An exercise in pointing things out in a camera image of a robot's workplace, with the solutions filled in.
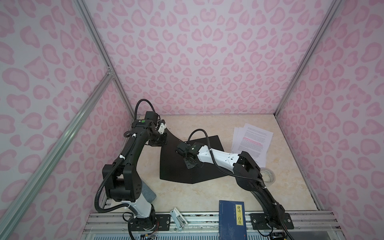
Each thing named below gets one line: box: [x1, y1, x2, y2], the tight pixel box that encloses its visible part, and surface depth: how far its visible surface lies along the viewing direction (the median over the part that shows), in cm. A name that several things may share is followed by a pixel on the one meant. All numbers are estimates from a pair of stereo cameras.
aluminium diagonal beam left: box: [0, 71, 116, 232], surface depth 68 cm
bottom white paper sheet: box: [231, 127, 239, 152], surface depth 109 cm
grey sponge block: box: [141, 180, 157, 204], surface depth 82 cm
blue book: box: [218, 200, 248, 240], surface depth 74 cm
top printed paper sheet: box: [233, 123, 274, 168], surface depth 106 cm
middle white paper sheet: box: [232, 127, 245, 152], surface depth 109 cm
